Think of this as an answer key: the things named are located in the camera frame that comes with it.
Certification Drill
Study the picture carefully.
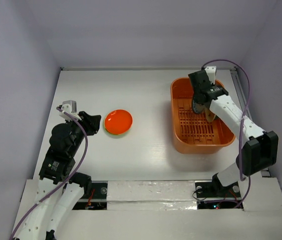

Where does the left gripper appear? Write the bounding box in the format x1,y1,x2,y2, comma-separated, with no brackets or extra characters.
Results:
66,110,101,155

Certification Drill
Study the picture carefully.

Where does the blue floral plate brown rim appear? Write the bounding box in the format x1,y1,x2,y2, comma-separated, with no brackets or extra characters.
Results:
192,99,209,114

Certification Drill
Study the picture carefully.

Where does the brown rimmed plate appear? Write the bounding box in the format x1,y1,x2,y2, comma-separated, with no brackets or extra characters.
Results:
205,108,218,123

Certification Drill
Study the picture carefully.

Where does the orange plate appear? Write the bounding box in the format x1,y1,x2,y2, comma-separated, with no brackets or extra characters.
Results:
104,109,133,135

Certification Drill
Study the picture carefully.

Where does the green plate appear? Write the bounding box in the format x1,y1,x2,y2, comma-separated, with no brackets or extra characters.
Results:
103,117,130,138

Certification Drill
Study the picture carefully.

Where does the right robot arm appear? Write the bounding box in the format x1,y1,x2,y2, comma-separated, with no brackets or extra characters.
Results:
188,66,279,196

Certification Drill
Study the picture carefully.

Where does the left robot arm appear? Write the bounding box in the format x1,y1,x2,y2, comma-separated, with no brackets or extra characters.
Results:
10,107,101,240

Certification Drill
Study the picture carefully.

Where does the orange dish rack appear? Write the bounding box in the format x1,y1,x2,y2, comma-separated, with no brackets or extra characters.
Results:
170,77,236,154

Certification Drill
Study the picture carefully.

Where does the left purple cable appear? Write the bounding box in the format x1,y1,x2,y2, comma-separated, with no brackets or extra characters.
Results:
7,106,89,240

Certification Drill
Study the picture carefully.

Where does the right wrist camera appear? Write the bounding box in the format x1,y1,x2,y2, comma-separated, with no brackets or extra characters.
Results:
202,66,217,84

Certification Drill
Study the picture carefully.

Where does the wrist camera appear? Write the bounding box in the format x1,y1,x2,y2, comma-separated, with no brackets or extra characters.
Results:
56,100,81,121
202,66,217,84

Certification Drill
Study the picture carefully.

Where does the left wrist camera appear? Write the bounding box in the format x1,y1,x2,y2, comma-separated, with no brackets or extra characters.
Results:
56,100,81,121

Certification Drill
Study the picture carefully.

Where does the aluminium rail right side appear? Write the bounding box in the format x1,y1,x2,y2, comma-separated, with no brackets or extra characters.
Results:
230,67,270,177

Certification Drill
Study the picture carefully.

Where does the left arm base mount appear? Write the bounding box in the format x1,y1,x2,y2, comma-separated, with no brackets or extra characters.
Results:
73,181,108,211

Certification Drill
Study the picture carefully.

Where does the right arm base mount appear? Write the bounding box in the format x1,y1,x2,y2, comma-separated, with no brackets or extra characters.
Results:
192,181,242,210

